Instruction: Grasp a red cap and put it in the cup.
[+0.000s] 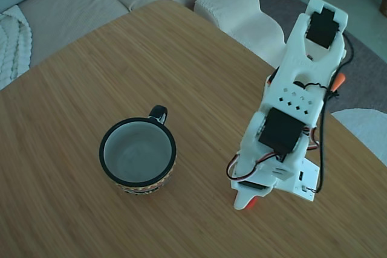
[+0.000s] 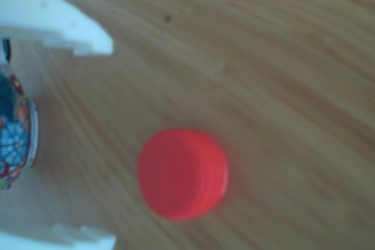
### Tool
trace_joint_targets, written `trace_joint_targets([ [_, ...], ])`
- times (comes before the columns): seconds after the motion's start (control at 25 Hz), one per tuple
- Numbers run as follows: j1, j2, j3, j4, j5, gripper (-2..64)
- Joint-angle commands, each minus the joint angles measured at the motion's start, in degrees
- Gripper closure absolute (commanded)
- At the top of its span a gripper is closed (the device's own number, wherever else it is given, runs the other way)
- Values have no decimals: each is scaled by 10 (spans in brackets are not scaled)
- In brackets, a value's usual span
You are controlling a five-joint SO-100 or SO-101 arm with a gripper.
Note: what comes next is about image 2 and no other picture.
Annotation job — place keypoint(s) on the red bottle cap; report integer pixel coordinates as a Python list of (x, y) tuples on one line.
[(178, 174)]

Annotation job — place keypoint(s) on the black-rimmed patterned enamel cup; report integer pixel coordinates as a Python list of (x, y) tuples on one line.
[(14, 141)]

